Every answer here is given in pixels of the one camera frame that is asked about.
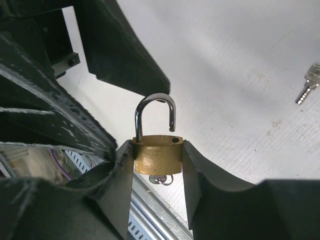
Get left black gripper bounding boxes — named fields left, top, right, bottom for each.
left=0, top=0, right=117, bottom=160

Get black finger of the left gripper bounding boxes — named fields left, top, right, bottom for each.
left=74, top=0, right=171, bottom=96

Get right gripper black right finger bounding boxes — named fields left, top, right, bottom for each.
left=182, top=141, right=320, bottom=240

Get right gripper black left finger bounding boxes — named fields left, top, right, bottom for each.
left=0, top=140, right=134, bottom=240

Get small brass padlock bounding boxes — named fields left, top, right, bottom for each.
left=132, top=93, right=184, bottom=176

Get cable lock keys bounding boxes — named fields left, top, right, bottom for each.
left=294, top=63, right=320, bottom=105

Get aluminium front rail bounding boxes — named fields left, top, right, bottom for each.
left=0, top=143, right=195, bottom=240

